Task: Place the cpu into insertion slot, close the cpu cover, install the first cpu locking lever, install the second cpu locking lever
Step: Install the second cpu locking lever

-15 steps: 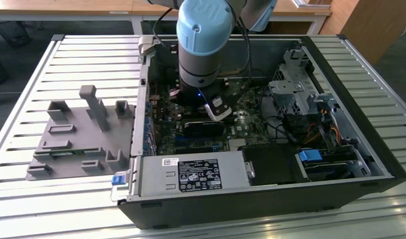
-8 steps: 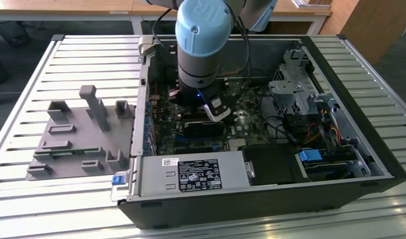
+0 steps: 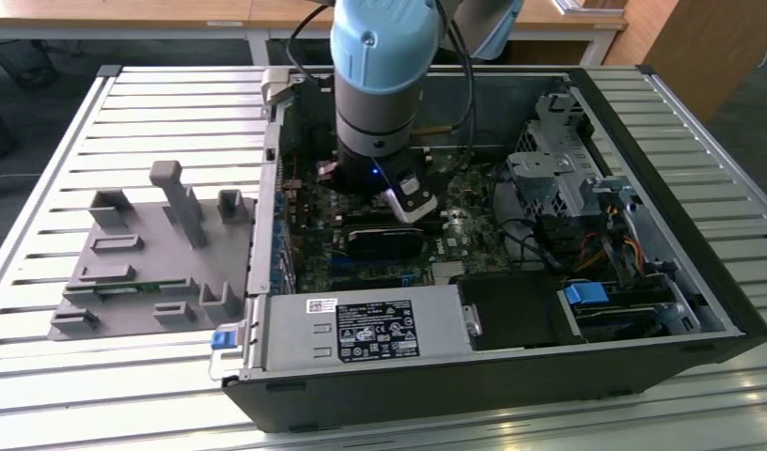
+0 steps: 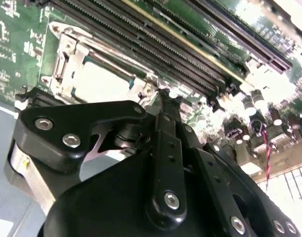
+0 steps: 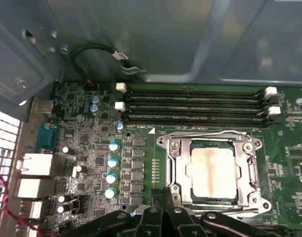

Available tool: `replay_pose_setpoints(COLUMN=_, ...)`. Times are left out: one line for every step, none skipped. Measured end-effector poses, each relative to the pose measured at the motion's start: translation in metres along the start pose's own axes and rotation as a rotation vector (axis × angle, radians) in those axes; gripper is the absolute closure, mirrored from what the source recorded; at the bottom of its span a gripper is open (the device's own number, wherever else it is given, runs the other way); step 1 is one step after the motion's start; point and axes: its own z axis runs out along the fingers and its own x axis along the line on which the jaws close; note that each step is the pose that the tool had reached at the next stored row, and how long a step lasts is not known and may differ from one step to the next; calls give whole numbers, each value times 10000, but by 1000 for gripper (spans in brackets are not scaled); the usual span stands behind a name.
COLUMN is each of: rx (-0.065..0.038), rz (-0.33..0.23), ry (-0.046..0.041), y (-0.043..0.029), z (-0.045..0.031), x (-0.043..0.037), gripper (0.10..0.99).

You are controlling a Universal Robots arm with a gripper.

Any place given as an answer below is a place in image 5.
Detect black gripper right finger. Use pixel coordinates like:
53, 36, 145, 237
165, 187, 290, 237

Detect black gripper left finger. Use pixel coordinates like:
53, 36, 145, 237
59, 189, 166, 237

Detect metal socket cover frame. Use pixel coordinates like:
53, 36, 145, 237
168, 138, 259, 205

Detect silver CPU green edge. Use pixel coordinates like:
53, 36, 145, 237
189, 141, 242, 199

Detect CPU socket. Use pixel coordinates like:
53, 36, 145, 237
156, 130, 272, 219

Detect black RAM slot white clips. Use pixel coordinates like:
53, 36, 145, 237
115, 82, 277, 98
114, 101, 282, 116

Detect silver rear port block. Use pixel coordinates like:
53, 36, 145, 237
16, 177, 43, 198
16, 153, 54, 176
19, 199, 43, 220

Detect green motherboard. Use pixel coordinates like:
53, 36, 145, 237
30, 82, 302, 237

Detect blue serial port connector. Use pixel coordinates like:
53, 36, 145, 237
36, 120, 59, 153

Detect grey rear port block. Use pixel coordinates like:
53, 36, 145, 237
30, 96, 55, 121

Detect black PC case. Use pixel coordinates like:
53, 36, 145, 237
0, 0, 302, 237

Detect red black twisted wire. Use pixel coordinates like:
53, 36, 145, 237
0, 170, 44, 237

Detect black cable white label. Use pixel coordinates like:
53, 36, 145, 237
70, 43, 142, 87

